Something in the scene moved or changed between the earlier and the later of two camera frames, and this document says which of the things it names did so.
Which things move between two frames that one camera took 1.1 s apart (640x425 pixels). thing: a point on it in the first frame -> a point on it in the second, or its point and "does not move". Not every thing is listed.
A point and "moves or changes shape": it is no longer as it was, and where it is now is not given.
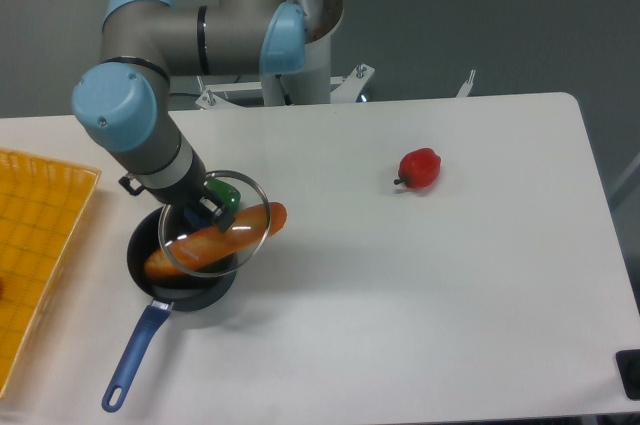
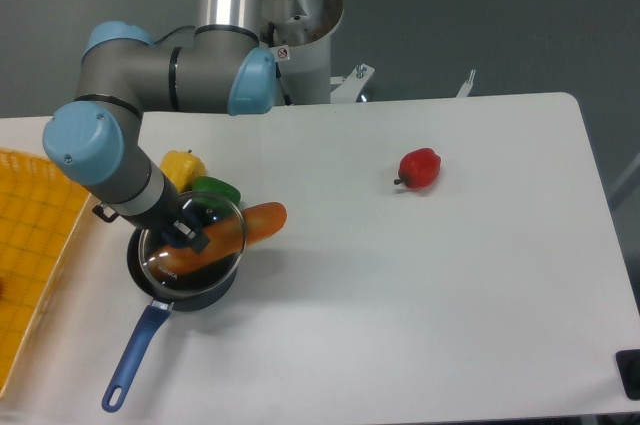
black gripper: x=189 y=190 -> x=159 y=219
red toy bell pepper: x=419 y=168 does not move
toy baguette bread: x=250 y=225 does not move
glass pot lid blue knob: x=196 y=245 moves or changes shape
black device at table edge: x=628 y=363 does not move
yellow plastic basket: x=42 y=206 does not move
